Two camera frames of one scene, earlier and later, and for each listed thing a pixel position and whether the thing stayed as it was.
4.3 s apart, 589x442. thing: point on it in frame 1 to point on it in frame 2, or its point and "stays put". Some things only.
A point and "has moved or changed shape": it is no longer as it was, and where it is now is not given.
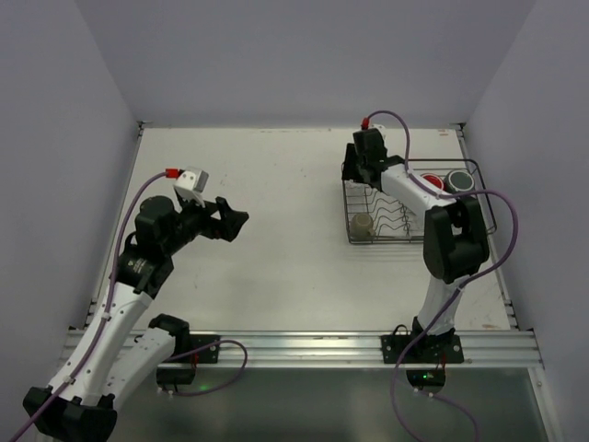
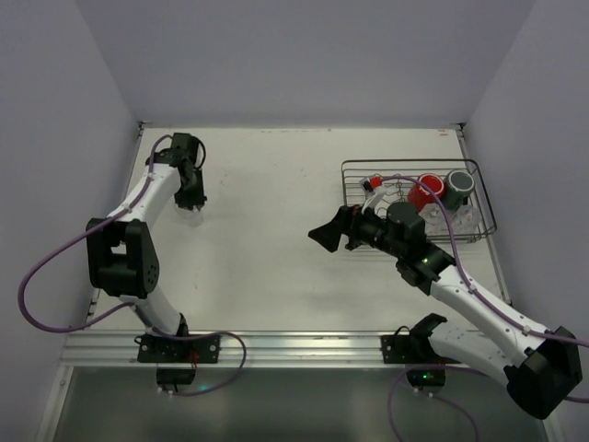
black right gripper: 351,167 to 350,228
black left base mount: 182,369 stays put
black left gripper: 221,218 to 190,198
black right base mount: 442,348 stays put
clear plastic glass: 355,189 has moved or changed shape
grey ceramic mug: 457,181 stays put
